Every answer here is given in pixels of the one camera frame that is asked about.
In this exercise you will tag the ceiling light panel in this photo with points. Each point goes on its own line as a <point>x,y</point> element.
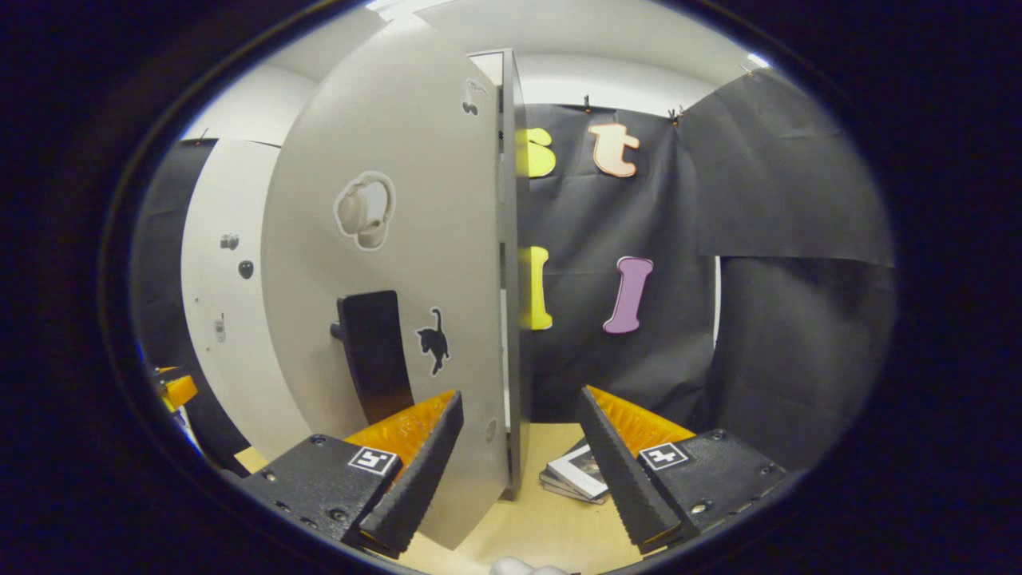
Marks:
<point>399,6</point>
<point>758,60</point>

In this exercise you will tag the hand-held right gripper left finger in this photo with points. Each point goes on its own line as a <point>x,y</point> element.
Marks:
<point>423,471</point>

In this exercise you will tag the white cover book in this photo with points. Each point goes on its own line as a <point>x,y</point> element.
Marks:
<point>583,471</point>

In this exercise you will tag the white grey cabinet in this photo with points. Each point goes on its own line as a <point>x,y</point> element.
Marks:
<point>517,319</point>

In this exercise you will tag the black backdrop cloth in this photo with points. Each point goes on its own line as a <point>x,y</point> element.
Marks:
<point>156,279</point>
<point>766,200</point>

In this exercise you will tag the white cabinet door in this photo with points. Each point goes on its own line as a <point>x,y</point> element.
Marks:
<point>431,239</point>
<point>215,375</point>

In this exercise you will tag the grey book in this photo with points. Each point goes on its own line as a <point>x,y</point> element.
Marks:
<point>559,487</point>

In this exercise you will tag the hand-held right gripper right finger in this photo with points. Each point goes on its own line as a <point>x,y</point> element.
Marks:
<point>623,471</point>

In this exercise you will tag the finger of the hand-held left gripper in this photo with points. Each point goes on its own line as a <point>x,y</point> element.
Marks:
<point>180,391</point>

